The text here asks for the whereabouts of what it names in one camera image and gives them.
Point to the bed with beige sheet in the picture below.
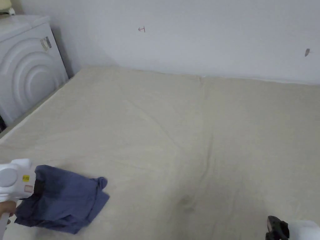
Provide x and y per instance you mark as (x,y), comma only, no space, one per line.
(175,130)

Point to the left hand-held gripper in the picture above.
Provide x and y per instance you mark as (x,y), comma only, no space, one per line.
(12,178)

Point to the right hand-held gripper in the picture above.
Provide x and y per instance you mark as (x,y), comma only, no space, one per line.
(303,231)

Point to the dark blue shirt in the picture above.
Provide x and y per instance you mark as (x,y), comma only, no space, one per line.
(67,197)

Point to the white washing machine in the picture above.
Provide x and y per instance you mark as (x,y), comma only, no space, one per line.
(27,75)

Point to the person's left hand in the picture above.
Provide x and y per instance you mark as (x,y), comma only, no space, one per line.
(7,208)

